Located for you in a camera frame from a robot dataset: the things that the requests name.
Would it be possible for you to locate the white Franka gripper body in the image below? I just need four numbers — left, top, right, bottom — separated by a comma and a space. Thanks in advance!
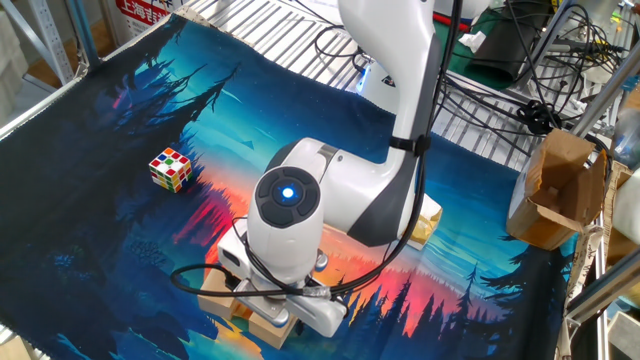
217, 219, 350, 339

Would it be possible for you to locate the light wooden cube block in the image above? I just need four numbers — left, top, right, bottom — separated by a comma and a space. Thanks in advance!
248, 308, 300, 350
196, 268, 239, 321

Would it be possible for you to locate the gold tissue pack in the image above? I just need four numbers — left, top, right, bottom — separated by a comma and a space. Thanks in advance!
405, 193, 444, 251

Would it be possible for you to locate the colourful Rubik's cube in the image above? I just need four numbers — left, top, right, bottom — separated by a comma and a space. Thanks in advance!
148, 146, 194, 194

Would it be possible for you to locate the sunset forest printed cloth mat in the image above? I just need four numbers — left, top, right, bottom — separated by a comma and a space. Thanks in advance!
0, 12, 576, 360

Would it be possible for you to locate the open cardboard box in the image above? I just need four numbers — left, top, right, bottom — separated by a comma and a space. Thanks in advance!
505, 128, 610, 252

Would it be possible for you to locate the green mat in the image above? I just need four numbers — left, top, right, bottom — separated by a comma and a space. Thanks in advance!
433, 9, 506, 92

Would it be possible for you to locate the crumpled white tissue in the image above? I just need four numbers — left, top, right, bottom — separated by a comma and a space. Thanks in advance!
458, 30, 487, 54

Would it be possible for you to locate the black fabric bag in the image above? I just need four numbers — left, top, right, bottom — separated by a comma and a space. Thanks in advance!
467, 0, 554, 91

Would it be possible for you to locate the red pen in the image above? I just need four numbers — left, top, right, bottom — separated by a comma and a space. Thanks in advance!
432, 12, 472, 34

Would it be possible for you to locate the white plastic container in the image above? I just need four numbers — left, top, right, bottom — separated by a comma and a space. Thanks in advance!
614, 169, 640, 246

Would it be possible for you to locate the red sign with white characters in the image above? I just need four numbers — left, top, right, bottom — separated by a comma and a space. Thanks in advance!
115, 0, 171, 39

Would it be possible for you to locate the clear plastic bottle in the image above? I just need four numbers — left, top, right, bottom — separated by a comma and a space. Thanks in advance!
612, 107, 640, 169

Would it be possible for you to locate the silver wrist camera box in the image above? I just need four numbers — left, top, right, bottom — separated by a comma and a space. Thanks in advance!
232, 278, 292, 329

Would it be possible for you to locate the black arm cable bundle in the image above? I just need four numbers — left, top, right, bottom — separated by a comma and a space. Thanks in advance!
169, 0, 464, 301

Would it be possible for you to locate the aluminium frame bar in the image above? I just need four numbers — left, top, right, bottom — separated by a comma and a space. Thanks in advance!
564, 252, 640, 326

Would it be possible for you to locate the black coiled cable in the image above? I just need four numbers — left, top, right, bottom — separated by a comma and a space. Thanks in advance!
516, 98, 560, 136

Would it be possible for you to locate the aluminium frame post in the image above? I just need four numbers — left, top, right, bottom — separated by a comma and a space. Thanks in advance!
569, 47, 640, 140
527, 0, 576, 76

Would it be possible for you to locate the blue metal post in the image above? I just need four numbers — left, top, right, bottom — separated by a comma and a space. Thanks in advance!
67, 0, 100, 61

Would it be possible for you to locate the white perforated rack post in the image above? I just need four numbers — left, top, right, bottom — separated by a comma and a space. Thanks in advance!
0, 0, 76, 86

